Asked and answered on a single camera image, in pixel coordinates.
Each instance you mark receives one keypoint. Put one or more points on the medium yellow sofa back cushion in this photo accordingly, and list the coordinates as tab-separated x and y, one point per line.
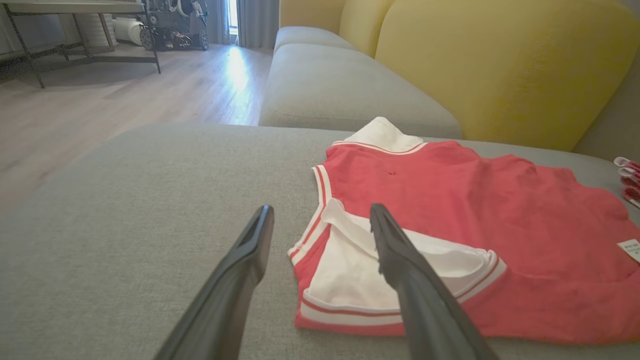
365	22

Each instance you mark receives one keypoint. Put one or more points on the white cylindrical canister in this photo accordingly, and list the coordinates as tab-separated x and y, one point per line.
129	31

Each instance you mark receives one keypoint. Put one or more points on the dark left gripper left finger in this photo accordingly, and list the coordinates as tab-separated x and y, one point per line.
225	310

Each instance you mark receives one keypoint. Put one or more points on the large grey sofa chaise cushion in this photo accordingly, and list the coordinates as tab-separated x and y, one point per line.
125	225

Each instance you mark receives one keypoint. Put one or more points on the black metal frame table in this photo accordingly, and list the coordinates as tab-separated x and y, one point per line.
75	6

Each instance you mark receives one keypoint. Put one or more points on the white ribbed bin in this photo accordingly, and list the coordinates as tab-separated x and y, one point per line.
95	30

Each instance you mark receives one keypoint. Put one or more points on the wheeled robot machine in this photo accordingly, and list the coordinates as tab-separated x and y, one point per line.
172	30

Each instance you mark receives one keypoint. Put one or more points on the wide grey sofa seat cushion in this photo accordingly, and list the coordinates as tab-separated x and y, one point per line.
340	85

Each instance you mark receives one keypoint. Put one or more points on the large yellow sofa back cushion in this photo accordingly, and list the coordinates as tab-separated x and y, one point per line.
500	70

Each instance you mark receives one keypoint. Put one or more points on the grey window curtain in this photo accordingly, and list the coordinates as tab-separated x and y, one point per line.
216	20
257	22

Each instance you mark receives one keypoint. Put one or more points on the folded red white garment pile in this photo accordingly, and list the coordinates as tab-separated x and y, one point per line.
632	192

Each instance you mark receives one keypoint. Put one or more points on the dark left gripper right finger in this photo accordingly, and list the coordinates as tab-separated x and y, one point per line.
430	320

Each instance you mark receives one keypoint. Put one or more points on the narrow grey sofa seat cushion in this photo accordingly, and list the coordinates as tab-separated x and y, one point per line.
305	36

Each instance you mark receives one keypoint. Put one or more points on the small yellow sofa back cushion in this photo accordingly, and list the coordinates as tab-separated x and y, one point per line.
310	12

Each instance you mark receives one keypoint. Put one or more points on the grey sofa backrest panel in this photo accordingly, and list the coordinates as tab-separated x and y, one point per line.
615	130

